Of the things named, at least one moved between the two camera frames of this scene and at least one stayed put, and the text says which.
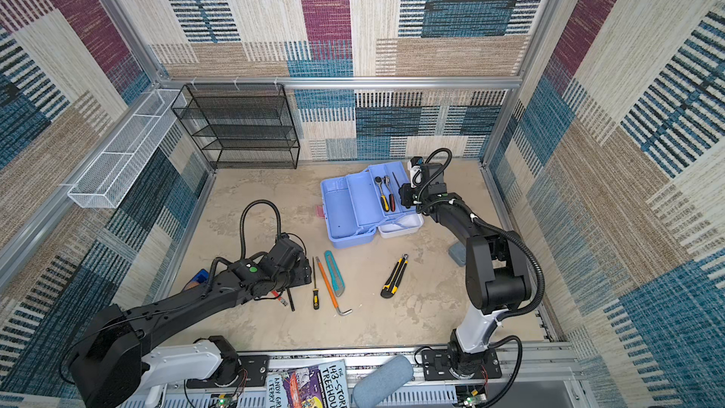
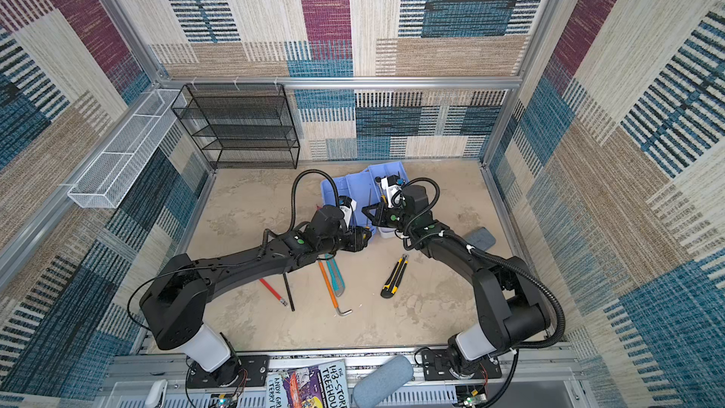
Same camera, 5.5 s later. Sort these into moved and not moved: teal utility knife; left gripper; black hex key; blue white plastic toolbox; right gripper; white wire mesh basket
Moved: left gripper; right gripper
Not moved: teal utility knife; blue white plastic toolbox; white wire mesh basket; black hex key
